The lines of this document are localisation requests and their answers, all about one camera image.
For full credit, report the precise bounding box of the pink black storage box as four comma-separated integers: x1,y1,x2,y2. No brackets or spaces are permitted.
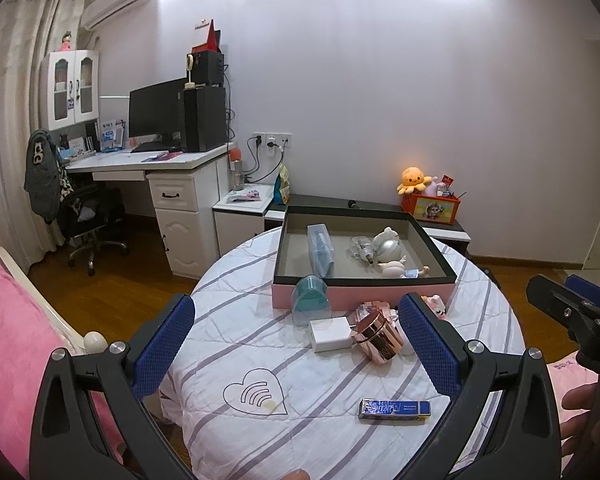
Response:
272,205,457,311

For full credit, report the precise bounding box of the red paper bag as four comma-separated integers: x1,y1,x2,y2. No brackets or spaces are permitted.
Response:
192,18,220,53

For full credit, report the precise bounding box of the beige curtain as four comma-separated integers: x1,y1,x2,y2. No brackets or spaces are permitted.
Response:
0,0,85,270

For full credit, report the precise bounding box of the white desk with drawers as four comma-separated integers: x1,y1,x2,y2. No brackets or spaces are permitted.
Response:
67,143,234,278

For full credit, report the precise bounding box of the red cartoon storage box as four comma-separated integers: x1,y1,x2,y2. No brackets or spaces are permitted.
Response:
401,193,460,224

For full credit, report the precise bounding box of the black computer monitor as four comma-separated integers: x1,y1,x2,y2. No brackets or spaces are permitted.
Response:
128,78,185,152

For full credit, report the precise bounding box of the white bed frame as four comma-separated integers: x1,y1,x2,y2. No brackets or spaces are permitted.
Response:
0,231,110,356

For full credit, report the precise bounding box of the orange octopus plush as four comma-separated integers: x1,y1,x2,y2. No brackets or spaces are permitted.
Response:
396,166,432,195

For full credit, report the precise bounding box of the rose gold round jar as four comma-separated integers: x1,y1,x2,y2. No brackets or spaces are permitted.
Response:
353,311,404,365

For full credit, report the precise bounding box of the pink doll on cabinet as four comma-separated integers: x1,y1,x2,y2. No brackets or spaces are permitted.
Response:
59,30,72,52

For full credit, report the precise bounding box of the white air conditioner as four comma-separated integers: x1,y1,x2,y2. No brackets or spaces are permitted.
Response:
81,0,149,30

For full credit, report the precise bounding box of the black speaker box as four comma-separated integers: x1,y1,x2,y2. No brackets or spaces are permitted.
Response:
187,50,225,86

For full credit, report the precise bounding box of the black computer tower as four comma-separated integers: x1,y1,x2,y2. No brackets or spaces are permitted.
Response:
182,86,227,153

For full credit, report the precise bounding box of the clear glass bottle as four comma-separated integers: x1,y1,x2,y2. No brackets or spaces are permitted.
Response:
350,236,376,266

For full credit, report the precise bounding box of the dark jacket on chair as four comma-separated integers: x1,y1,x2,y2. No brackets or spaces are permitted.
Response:
23,129,73,224

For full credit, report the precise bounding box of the white wall power strip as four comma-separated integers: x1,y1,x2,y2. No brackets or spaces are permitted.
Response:
253,132,292,150

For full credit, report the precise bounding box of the white small side cabinet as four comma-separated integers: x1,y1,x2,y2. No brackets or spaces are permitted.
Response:
212,184,274,256

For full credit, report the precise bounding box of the orange cap water bottle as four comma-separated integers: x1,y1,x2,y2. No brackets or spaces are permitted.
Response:
228,148,245,191

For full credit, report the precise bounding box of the white pink block toy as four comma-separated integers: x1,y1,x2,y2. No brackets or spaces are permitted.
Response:
422,295,446,320

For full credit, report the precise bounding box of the white wall cabinet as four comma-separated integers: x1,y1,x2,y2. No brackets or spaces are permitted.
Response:
40,50,99,131

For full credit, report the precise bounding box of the clear teal dome container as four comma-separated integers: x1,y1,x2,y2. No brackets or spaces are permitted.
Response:
291,275,332,327

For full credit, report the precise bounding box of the pink bed blanket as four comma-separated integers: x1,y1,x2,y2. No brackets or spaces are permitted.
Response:
0,260,106,478

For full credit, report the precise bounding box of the blue rectangular box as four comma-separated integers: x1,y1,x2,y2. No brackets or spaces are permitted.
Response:
358,399,431,420

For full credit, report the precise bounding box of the small doll figure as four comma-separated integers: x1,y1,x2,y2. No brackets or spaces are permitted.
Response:
378,258,429,280

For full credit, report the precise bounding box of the white power adapter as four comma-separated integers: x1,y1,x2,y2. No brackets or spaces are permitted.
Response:
309,316,353,353

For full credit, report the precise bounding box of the snack bag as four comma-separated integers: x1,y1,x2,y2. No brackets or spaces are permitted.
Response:
273,164,290,205

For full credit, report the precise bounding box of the clear blue plastic case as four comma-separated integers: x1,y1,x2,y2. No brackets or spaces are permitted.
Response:
306,223,335,278

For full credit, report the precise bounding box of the pink block toy figure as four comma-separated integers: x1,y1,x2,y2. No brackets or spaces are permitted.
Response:
348,301,399,327

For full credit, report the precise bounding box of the person's right hand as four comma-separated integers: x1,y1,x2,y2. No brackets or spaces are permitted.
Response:
560,384,597,457

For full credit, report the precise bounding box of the black office chair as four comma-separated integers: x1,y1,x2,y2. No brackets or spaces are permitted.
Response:
56,182,128,276

